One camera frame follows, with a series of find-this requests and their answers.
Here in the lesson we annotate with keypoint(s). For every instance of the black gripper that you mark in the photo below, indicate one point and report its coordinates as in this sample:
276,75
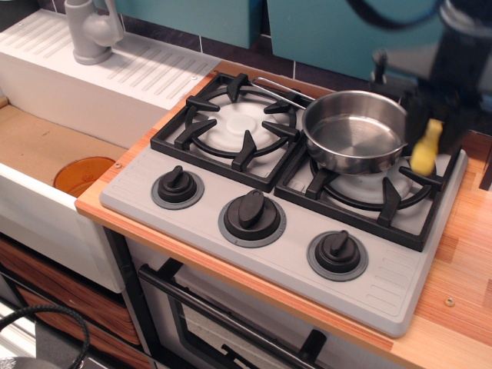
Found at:
438,79

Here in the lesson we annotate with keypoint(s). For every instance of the yellow toy fry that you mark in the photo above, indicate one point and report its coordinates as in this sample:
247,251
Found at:
426,150

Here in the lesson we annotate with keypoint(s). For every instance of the stainless steel pan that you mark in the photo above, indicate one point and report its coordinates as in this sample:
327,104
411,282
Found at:
351,132

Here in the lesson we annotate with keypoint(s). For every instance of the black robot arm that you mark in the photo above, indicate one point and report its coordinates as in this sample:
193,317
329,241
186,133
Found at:
467,25

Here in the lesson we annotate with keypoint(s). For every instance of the black right stove knob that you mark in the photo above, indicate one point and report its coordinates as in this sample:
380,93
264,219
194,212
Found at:
337,256

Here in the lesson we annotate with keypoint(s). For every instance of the black stove knob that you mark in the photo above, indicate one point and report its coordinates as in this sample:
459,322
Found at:
337,256
252,220
177,189

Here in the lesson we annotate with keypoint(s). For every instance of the black middle stove knob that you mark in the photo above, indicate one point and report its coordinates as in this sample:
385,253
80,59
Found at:
252,220

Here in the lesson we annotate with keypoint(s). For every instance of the grey toy stove top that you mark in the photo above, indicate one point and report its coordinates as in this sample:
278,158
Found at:
383,297

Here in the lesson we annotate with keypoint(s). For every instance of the black left stove knob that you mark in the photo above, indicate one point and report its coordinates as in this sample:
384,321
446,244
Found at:
177,189

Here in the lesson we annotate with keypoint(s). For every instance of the black right burner grate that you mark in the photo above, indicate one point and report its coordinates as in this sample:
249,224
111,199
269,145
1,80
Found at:
396,205

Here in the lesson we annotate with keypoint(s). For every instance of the black burner grate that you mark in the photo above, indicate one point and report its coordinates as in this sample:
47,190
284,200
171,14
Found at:
246,131
396,205

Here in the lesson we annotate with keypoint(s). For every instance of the brass screw in counter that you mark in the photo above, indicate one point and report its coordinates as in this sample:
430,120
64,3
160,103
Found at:
449,302

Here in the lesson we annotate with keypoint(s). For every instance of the black left burner grate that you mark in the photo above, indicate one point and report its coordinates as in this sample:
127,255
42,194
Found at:
246,131

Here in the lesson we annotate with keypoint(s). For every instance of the toy oven door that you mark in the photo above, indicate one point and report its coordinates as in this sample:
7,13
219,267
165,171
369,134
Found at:
224,340

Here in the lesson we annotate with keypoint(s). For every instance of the grey toy faucet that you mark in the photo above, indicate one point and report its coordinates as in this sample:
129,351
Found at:
92,34

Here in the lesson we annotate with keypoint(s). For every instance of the orange plastic plate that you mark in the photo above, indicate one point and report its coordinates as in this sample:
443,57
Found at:
77,176

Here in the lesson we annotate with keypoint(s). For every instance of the white toy sink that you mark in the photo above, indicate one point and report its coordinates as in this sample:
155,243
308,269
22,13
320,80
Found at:
55,111

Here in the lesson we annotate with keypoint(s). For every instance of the wood grain drawer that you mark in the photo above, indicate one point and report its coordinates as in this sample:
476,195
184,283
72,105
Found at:
34,280

